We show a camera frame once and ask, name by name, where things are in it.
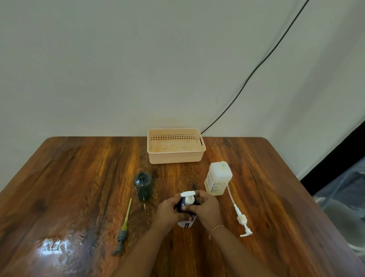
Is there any person's left hand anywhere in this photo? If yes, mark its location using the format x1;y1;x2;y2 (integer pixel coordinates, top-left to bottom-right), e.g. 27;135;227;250
154;197;188;231

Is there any person's left forearm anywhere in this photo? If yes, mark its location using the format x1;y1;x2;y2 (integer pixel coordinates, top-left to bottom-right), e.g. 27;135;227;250
110;219;174;277

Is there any white pump dispenser with tube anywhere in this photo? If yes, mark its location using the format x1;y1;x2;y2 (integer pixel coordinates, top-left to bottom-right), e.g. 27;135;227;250
227;185;253;238

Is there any thin wrist bracelet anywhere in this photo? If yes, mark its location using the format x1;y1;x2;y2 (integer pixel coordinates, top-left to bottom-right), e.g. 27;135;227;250
209;225;225;240

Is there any grey pump with yellow tube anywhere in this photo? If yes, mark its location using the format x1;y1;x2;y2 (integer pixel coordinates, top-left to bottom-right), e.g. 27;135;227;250
112;199;133;256

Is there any person's right hand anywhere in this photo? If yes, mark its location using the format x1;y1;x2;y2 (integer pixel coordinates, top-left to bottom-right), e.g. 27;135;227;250
182;190;222;232

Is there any pale yellow liquid bottle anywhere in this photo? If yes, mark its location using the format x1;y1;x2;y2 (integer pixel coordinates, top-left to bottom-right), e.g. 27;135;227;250
204;161;233;196

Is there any dark blue pump bottle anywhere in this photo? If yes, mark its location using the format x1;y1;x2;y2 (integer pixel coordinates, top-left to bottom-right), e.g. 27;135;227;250
175;191;201;229

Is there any dark grey open bottle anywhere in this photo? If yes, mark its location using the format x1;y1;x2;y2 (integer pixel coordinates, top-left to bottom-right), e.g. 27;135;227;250
134;172;152;202

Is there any beige plastic basket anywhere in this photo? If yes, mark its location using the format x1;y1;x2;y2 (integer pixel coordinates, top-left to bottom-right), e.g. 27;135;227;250
147;128;206;164

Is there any black cable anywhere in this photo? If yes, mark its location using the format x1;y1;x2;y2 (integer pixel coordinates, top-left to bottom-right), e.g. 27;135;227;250
200;0;310;135

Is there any person's right forearm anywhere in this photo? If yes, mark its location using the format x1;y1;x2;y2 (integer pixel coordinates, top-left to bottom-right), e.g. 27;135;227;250
209;224;278;277

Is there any clear plastic sheet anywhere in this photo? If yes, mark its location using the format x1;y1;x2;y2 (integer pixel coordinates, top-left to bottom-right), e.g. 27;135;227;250
312;164;365;254

